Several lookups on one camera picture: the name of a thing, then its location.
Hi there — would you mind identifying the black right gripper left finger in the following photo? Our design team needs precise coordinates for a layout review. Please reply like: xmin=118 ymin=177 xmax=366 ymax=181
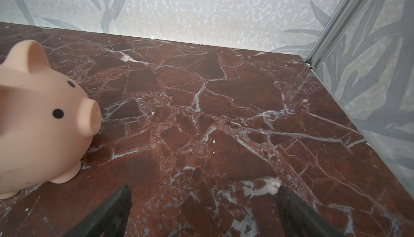
xmin=64 ymin=185 xmax=132 ymax=237

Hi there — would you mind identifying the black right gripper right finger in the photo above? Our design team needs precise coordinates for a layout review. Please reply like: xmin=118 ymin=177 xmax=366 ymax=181
xmin=277 ymin=185 xmax=345 ymax=237

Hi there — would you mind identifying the pale pink piggy bank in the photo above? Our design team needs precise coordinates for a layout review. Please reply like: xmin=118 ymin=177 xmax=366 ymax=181
xmin=1 ymin=40 xmax=102 ymax=199

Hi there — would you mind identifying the aluminium frame profile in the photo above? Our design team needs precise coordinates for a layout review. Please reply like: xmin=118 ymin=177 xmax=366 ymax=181
xmin=305 ymin=0 xmax=368 ymax=72

